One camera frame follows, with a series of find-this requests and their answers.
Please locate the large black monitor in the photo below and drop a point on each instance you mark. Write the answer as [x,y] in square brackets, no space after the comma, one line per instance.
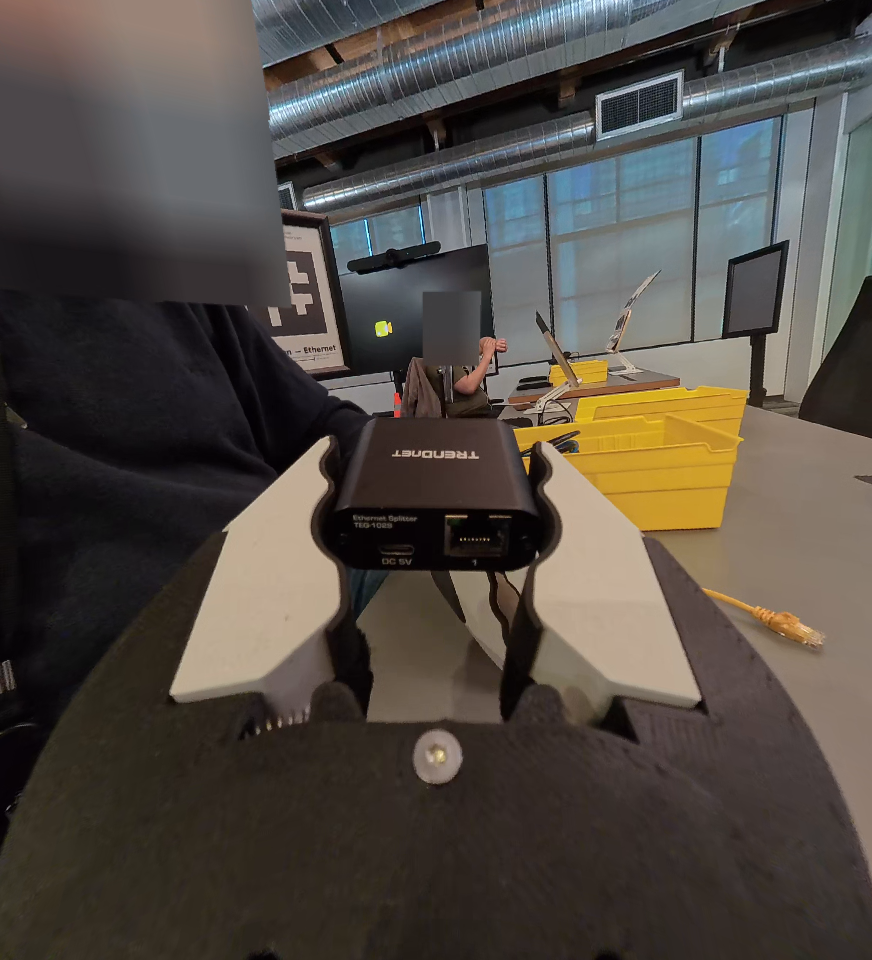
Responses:
[376,307]

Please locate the yellow plastic bin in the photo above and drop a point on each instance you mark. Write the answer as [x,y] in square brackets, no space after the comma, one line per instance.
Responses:
[668,401]
[582,371]

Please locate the yellow divided storage bin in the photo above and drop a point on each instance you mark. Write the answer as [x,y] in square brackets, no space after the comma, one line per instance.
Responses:
[668,480]

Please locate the silver air duct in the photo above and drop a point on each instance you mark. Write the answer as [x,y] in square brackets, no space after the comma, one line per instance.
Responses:
[316,22]
[481,161]
[421,79]

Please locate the white tablet stand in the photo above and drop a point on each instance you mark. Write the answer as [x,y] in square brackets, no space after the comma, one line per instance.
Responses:
[627,322]
[556,367]

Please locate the black monitor on stand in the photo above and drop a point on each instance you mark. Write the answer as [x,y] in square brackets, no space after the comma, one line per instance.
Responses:
[755,296]

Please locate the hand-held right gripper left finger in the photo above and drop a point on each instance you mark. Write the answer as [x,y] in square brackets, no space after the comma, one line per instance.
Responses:
[263,600]

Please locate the black ethernet splitter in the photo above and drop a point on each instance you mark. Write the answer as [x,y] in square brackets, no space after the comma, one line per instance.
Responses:
[428,487]

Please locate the black camera bar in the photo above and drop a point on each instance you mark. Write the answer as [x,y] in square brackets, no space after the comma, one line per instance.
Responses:
[394,256]

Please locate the white ceiling vent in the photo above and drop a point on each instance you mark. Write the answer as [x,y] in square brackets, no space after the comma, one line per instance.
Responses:
[638,103]

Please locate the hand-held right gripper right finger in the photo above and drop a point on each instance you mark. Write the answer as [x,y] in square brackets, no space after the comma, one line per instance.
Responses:
[608,600]

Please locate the framed black white sign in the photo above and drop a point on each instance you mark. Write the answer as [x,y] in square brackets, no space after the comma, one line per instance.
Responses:
[312,300]

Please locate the grey jacket on chair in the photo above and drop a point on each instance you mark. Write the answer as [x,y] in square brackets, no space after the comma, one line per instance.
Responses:
[421,390]

